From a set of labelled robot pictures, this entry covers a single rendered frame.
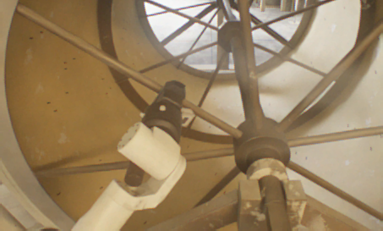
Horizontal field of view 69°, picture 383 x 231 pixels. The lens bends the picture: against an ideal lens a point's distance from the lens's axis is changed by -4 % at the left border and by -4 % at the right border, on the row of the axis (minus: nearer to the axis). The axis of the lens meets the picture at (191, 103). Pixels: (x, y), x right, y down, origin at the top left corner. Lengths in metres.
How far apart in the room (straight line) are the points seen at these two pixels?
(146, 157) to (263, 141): 0.36
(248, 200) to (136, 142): 0.30
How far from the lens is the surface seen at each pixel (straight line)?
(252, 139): 0.77
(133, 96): 1.91
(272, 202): 0.68
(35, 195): 1.12
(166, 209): 1.58
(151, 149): 0.52
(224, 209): 0.76
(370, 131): 0.90
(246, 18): 0.66
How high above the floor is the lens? 1.45
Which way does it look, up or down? 31 degrees down
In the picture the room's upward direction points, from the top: 2 degrees counter-clockwise
